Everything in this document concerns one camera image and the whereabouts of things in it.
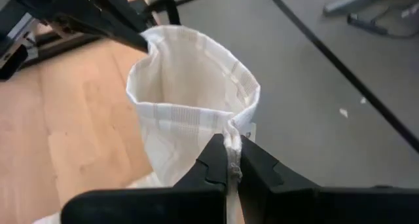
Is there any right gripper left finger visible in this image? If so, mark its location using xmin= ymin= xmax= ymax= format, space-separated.
xmin=60 ymin=134 xmax=228 ymax=224

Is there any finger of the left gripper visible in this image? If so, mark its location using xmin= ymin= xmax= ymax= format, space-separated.
xmin=48 ymin=10 xmax=150 ymax=52
xmin=86 ymin=0 xmax=148 ymax=35

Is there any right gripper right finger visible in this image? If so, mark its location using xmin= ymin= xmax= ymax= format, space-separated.
xmin=238 ymin=135 xmax=419 ymax=224

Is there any white checked towel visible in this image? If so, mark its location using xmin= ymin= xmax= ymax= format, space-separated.
xmin=32 ymin=24 xmax=262 ymax=224

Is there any grey desk leg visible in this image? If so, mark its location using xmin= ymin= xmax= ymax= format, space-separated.
xmin=322 ymin=0 xmax=393 ymax=17
xmin=401 ymin=3 xmax=419 ymax=21

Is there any black metal table frame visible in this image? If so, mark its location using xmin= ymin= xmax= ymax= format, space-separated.
xmin=19 ymin=0 xmax=181 ymax=69

